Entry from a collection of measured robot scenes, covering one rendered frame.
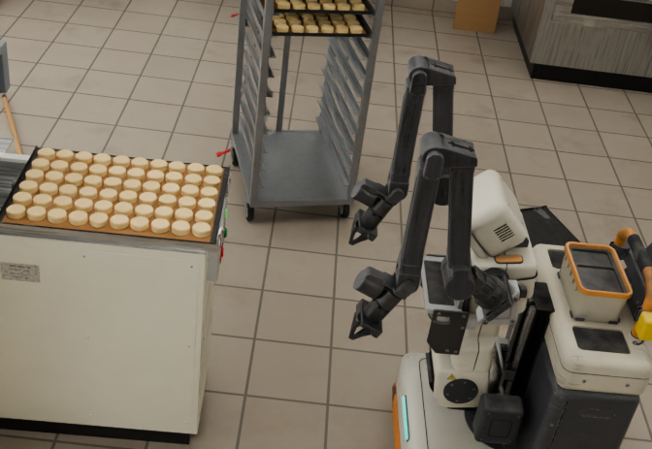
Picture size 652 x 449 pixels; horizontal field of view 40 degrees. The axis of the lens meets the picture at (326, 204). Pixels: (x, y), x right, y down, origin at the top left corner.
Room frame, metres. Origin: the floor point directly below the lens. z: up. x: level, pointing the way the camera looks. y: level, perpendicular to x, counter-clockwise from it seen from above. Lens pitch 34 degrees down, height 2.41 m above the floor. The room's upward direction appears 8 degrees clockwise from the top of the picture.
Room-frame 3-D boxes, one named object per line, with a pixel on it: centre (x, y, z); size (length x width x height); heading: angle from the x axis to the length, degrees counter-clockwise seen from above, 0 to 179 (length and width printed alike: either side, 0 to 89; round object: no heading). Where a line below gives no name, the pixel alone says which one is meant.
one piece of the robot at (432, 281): (2.05, -0.39, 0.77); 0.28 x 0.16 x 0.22; 4
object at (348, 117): (3.73, 0.01, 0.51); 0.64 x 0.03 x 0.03; 17
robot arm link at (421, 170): (1.83, -0.23, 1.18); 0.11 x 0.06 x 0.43; 4
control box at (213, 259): (2.17, 0.31, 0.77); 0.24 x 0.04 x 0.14; 4
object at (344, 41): (3.73, 0.01, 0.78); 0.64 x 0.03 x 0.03; 17
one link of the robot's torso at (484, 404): (2.00, -0.52, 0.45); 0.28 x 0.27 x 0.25; 4
